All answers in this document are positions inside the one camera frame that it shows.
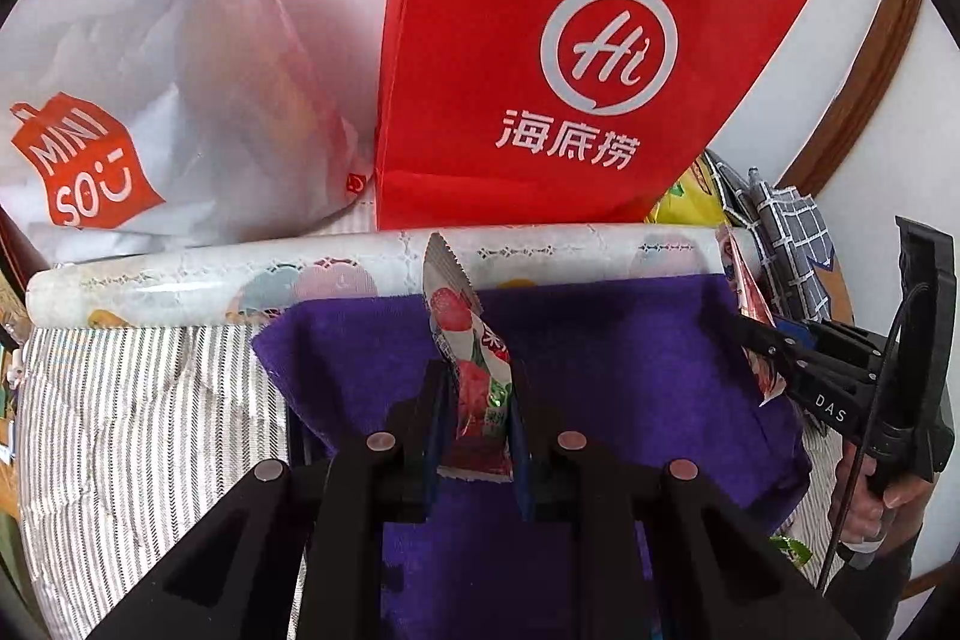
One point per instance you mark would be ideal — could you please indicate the blue checked cloth bag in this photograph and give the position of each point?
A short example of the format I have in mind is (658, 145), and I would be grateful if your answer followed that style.
(795, 250)

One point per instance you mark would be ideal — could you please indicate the long pink snack packet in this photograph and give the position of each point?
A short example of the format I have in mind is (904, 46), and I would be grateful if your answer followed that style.
(742, 280)

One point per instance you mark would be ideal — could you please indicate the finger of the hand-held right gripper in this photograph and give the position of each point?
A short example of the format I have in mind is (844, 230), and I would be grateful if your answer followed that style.
(780, 359)
(832, 336)

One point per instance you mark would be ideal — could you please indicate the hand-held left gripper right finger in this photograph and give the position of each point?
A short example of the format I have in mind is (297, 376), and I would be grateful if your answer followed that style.
(525, 491)

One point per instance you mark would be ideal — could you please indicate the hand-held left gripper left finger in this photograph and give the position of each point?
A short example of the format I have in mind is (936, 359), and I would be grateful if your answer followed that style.
(429, 476)

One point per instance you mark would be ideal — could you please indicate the wooden side table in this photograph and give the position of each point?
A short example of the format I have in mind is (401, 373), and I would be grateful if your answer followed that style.
(6, 497)

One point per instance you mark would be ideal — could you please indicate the patterned paper roll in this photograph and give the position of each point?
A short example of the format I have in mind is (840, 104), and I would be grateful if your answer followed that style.
(225, 280)

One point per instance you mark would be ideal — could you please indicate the red paper bag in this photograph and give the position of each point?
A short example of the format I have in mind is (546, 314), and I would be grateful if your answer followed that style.
(465, 48)

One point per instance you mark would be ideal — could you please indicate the strawberry print snack packet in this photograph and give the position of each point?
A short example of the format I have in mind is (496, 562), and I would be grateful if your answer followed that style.
(469, 340)

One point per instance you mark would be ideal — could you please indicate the brown wooden frame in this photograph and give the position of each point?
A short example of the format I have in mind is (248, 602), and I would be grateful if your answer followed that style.
(870, 85)

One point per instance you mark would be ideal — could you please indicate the dark red box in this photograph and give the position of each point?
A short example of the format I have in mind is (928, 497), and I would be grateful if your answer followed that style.
(19, 250)

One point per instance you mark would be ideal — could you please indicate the yellow green packet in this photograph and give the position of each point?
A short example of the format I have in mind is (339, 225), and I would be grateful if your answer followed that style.
(690, 201)

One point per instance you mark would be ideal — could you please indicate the white plastic bag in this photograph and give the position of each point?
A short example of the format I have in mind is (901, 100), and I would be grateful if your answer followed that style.
(150, 48)

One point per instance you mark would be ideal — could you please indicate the green snack packet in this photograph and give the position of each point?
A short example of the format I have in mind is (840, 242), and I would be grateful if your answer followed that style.
(795, 550)

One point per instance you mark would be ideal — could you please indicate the purple cloth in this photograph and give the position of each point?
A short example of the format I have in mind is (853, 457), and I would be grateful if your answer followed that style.
(615, 355)

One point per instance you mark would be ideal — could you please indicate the person's right hand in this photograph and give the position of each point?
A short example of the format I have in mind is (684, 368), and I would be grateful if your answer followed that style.
(862, 516)

